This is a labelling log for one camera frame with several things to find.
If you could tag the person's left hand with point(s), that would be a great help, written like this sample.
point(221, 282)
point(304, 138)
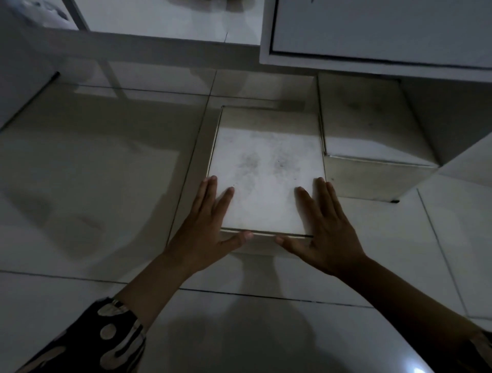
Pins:
point(196, 240)

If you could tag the person's right hand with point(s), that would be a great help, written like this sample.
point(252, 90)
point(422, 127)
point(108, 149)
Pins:
point(330, 242)

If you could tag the person's left middle finger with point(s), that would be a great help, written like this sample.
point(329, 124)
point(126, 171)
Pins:
point(211, 196)

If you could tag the person's right middle finger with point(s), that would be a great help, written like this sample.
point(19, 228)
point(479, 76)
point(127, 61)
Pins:
point(323, 200)

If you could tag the person's left thumb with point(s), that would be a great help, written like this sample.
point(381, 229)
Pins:
point(238, 238)

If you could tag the person's right thumb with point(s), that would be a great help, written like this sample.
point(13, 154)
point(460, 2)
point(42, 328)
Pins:
point(290, 245)

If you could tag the smudged white cardboard box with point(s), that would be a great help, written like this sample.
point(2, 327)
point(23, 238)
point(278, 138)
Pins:
point(265, 169)

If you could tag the person's left forearm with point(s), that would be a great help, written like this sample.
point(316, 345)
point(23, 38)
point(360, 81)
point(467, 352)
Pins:
point(153, 282)

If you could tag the person's right forearm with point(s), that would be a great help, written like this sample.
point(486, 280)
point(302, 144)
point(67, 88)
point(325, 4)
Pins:
point(403, 303)

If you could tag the black patterned left sleeve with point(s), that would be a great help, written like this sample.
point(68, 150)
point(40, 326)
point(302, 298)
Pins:
point(103, 342)

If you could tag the white table with metal leg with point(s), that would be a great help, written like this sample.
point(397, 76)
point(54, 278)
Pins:
point(165, 23)

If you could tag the white cabinet with drawer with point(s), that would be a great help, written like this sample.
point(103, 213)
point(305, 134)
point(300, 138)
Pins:
point(384, 30)

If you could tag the white furniture side panel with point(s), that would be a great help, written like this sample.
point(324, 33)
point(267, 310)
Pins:
point(23, 69)

